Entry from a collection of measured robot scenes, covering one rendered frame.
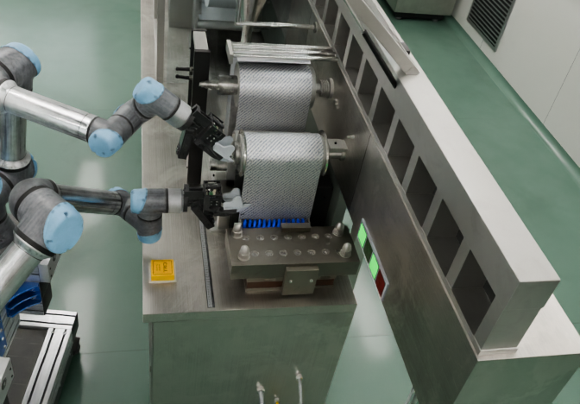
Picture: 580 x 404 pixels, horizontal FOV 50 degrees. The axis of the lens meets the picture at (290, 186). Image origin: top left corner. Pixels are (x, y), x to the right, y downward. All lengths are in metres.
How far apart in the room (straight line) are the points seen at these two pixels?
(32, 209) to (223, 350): 0.78
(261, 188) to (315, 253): 0.26
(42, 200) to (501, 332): 1.11
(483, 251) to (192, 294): 1.00
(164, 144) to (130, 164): 1.36
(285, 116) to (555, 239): 2.43
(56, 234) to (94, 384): 1.31
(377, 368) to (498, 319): 1.84
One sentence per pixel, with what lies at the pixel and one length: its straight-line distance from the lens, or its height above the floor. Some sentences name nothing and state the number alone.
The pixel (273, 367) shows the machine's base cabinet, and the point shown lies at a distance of 2.21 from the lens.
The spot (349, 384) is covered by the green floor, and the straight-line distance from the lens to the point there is 2.95.
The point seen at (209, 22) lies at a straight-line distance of 2.77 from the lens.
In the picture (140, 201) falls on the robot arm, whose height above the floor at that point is 1.13.
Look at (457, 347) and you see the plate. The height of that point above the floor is 1.39.
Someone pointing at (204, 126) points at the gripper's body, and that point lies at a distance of 1.80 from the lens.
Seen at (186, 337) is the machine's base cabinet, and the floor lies 0.78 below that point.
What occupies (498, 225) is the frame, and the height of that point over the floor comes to 1.65.
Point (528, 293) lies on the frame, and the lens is 1.19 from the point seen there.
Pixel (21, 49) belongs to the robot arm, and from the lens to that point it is 1.99.
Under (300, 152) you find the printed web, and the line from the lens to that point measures 1.89.
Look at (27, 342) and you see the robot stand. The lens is 2.76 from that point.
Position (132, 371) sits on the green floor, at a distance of 2.88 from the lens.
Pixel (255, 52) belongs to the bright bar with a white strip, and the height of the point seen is 1.45.
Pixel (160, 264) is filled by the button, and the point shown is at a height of 0.92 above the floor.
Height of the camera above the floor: 2.40
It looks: 39 degrees down
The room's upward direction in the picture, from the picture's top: 11 degrees clockwise
